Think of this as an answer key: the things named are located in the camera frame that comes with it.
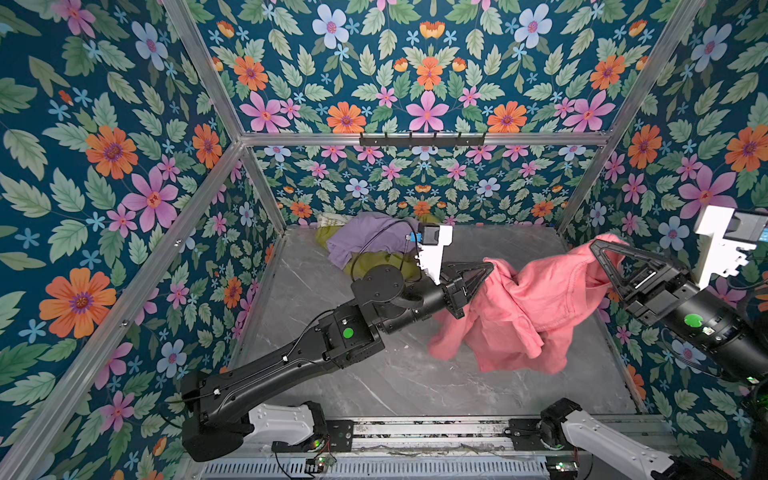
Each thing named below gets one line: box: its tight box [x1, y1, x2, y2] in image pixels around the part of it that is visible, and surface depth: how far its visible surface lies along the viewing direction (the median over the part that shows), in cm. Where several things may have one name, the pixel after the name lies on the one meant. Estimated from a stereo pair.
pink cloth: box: [428, 238, 617, 375], surface depth 48 cm
